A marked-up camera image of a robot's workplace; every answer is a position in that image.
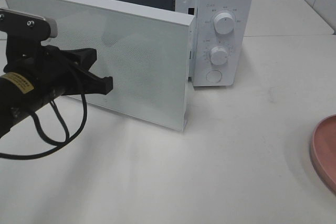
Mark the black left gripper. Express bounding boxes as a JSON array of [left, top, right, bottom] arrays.
[[3, 36, 113, 114]]

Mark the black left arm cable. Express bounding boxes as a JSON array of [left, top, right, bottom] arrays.
[[0, 58, 88, 161]]

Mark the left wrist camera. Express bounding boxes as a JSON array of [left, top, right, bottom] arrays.
[[1, 8, 58, 41]]

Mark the upper white power knob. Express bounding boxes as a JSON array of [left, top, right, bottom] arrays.
[[213, 10, 235, 35]]

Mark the white timer knob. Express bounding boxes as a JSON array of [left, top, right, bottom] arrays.
[[209, 46, 229, 66]]

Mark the pink plate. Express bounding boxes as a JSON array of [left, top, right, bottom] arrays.
[[310, 115, 335, 194]]

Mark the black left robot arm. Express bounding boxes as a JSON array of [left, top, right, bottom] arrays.
[[1, 38, 113, 136]]

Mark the white microwave door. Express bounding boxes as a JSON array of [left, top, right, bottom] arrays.
[[5, 0, 195, 131]]

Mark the round white door button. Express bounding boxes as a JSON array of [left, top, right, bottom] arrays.
[[206, 70, 222, 83]]

